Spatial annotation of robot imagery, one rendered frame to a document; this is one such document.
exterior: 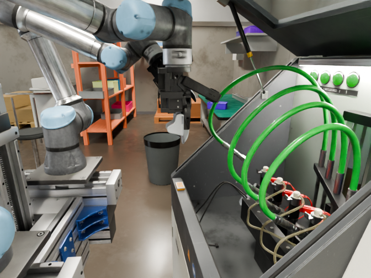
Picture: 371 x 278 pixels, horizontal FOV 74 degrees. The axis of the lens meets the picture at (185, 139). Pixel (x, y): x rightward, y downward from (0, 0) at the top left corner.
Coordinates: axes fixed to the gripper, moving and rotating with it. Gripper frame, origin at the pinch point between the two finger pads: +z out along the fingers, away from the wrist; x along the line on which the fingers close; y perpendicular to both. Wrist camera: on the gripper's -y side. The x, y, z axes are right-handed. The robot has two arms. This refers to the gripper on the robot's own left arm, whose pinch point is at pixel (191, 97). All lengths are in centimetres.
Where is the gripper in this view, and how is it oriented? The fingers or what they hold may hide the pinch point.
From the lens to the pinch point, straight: 89.9
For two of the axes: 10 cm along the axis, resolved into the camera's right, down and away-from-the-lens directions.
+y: -7.2, 5.9, 3.6
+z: 5.6, 8.0, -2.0
